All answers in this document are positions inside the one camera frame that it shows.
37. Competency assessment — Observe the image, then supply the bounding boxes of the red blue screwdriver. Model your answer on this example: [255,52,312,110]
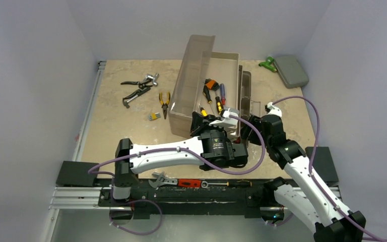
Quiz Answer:
[220,83,226,106]

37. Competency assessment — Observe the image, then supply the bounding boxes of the orange black hex key set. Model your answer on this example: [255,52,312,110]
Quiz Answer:
[205,79,220,91]

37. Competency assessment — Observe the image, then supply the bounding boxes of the thin yellow black screwdriver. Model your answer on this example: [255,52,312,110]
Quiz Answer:
[200,106,208,117]

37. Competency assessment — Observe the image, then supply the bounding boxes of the red handled ratchet tool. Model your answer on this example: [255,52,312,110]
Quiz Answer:
[177,179,208,188]

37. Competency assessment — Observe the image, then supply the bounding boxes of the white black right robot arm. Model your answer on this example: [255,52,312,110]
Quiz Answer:
[241,114,366,241]

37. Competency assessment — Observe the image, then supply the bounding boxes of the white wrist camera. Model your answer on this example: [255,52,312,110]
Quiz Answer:
[265,102,282,117]
[209,107,239,128]

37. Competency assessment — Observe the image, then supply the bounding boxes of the black handled pliers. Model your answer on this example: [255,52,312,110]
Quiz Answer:
[121,80,152,89]

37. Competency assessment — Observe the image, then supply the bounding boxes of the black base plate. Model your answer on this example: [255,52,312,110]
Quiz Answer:
[98,179,287,223]

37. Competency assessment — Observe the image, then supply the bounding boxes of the silver adjustable wrench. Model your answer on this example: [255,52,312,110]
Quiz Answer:
[149,172,178,188]

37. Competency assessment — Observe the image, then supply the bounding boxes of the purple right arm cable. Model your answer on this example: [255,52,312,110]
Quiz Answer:
[267,96,387,242]

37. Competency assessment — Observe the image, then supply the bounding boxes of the beige translucent tool box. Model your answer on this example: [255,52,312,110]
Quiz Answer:
[168,35,260,138]

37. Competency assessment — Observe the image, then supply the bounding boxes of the green plastic tool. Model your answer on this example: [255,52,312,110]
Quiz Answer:
[258,56,277,73]

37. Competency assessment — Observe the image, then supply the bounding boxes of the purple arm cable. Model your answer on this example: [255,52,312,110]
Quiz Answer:
[267,96,387,242]
[87,115,267,236]

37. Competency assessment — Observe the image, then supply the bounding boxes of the black long nose pliers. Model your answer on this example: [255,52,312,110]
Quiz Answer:
[122,87,151,108]

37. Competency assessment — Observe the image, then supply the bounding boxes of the black box right side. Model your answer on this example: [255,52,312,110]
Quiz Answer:
[313,147,339,187]

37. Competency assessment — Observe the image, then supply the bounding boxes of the yellow black short screwdriver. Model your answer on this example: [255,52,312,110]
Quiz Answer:
[203,85,215,114]

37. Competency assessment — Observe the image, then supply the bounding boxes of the grey plastic case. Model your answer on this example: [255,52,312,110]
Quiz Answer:
[274,55,309,89]

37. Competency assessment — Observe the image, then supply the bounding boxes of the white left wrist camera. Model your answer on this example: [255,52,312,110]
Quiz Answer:
[209,107,239,128]

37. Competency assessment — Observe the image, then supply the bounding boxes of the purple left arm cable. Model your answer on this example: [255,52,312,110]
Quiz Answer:
[87,115,267,236]

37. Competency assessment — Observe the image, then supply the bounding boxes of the black yellow stubby screwdriver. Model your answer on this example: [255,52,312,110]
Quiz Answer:
[215,95,224,115]

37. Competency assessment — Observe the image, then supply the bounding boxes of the yellow handled pliers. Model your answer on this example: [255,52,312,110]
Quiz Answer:
[159,92,171,119]

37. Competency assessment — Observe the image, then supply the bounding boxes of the black box on rail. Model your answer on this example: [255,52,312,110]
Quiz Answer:
[55,161,97,187]

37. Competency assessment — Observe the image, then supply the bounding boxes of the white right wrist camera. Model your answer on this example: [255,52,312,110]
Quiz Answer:
[265,102,282,117]

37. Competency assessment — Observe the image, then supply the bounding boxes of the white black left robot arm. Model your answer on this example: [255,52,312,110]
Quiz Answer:
[110,108,248,206]

